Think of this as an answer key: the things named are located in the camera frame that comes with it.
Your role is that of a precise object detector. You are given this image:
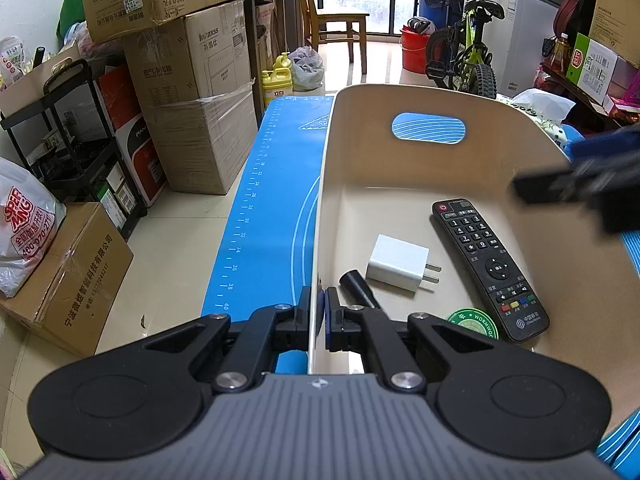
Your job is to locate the green bag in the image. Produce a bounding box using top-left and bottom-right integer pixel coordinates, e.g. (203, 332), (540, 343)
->
(56, 0), (86, 48)

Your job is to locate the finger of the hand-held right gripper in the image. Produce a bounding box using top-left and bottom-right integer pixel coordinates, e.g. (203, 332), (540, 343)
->
(575, 160), (640, 233)
(565, 125), (640, 162)

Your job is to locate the cooking oil bottle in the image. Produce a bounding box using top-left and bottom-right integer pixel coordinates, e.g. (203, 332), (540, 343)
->
(550, 32), (572, 74)

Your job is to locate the black shelf cart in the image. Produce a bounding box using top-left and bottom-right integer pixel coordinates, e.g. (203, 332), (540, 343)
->
(0, 59), (149, 241)

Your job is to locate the white red plastic bag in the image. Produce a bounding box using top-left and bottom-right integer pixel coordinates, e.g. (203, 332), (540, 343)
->
(0, 157), (67, 298)

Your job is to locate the white tissue box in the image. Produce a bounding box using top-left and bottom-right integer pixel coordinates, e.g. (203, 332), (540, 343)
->
(505, 89), (577, 151)

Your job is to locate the yellow detergent jug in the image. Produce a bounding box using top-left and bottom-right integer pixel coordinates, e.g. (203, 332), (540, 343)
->
(261, 52), (293, 109)

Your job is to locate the grey plastic bag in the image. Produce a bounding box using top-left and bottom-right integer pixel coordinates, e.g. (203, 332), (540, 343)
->
(289, 46), (326, 92)

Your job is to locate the green black bicycle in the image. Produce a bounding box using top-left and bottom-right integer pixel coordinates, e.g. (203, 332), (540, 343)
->
(407, 0), (506, 100)

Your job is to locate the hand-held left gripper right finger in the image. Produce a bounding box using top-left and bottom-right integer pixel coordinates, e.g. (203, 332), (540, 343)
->
(324, 286), (488, 391)

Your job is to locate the green white carton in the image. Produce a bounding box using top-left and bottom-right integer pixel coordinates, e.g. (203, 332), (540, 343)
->
(570, 33), (627, 102)

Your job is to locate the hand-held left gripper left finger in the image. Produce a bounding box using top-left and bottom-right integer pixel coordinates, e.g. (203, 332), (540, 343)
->
(144, 286), (312, 393)

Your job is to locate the black button remote control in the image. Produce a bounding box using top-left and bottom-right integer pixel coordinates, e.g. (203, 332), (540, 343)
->
(431, 199), (550, 345)

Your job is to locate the black marker pen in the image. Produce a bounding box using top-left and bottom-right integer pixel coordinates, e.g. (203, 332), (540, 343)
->
(340, 270), (383, 311)

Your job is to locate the white chest freezer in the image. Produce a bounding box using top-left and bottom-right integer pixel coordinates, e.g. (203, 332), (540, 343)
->
(475, 0), (568, 98)

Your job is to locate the blue barrel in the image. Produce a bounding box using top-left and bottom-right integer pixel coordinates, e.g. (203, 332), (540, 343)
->
(419, 0), (454, 31)

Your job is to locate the plastic-wrapped cardboard box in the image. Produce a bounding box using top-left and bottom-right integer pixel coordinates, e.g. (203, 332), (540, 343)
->
(145, 82), (259, 196)

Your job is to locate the small cardboard box with clutter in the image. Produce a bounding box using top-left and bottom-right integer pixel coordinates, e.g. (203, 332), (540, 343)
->
(0, 42), (126, 117)

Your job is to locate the cluttered wooden cabinet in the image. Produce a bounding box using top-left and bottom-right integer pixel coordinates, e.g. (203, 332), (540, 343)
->
(237, 0), (289, 116)

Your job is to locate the taped cardboard floor box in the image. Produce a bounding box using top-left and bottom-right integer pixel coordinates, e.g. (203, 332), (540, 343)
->
(0, 202), (135, 359)

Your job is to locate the green round tin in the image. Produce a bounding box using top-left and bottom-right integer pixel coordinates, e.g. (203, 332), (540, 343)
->
(446, 307), (496, 342)

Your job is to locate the beige plastic storage bin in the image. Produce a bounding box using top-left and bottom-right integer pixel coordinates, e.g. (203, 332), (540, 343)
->
(306, 84), (640, 461)

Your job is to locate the plain brown cardboard box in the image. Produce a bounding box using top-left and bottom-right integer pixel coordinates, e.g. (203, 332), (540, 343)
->
(124, 0), (251, 107)

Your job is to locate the blue silicone baking mat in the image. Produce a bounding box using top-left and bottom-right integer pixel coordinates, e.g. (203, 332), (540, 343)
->
(200, 95), (640, 480)

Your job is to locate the red black appliance box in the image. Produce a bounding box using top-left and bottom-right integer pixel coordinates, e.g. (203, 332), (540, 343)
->
(97, 62), (169, 207)

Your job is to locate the tall brown cardboard box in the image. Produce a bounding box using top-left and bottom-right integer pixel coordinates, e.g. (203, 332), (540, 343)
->
(589, 0), (640, 68)

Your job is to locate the wooden chair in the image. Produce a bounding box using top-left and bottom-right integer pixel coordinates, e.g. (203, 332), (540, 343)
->
(295, 0), (371, 74)

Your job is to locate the white charger plug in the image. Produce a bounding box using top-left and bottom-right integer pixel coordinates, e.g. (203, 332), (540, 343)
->
(366, 234), (443, 295)

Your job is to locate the dark wooden side table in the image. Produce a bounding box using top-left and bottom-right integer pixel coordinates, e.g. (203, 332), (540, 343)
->
(540, 62), (640, 131)

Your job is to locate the red bucket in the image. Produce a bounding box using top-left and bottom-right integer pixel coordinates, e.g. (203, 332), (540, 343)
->
(400, 27), (432, 74)

